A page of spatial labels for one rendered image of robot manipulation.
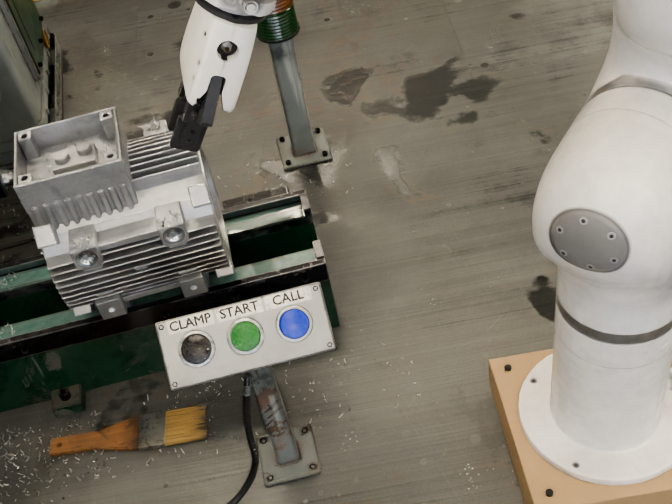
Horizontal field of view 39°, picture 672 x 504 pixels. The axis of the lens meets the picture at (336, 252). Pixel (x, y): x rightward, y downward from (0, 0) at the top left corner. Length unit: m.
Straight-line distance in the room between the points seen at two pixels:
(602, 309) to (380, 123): 0.75
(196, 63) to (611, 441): 0.58
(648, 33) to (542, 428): 0.50
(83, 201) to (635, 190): 0.61
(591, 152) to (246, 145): 0.89
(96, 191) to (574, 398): 0.56
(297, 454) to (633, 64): 0.60
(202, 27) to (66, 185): 0.26
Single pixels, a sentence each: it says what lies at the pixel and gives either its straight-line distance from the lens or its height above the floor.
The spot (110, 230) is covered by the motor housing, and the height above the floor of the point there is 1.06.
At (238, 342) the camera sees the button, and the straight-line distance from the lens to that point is 0.94.
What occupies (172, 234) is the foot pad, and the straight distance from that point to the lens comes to 1.08.
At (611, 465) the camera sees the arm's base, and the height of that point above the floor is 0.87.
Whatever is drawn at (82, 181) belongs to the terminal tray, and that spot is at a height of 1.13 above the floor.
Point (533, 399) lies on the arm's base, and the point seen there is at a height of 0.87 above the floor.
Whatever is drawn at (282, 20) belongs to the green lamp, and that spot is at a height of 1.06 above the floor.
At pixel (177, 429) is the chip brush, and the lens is 1.22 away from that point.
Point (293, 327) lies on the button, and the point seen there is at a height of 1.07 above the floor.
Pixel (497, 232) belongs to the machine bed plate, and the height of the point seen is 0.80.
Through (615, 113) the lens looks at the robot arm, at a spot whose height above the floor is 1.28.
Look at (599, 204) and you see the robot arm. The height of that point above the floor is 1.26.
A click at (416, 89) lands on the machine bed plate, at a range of 1.62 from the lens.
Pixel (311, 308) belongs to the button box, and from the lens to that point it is 0.94.
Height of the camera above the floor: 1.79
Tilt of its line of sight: 47 degrees down
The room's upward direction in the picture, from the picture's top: 12 degrees counter-clockwise
